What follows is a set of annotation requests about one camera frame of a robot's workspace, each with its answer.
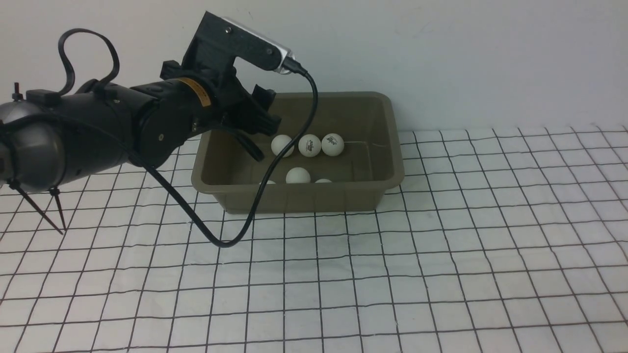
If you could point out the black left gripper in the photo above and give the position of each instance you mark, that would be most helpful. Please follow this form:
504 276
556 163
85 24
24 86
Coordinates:
226 103

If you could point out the white ball with logo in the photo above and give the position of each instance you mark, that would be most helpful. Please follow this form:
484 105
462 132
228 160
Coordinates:
310 145

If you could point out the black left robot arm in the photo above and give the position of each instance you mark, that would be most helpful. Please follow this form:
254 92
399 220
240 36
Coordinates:
45 145

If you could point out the olive green plastic bin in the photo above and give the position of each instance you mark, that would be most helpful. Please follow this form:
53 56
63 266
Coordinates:
370 164

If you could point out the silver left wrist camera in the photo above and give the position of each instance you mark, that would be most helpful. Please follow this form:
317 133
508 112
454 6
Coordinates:
218 41

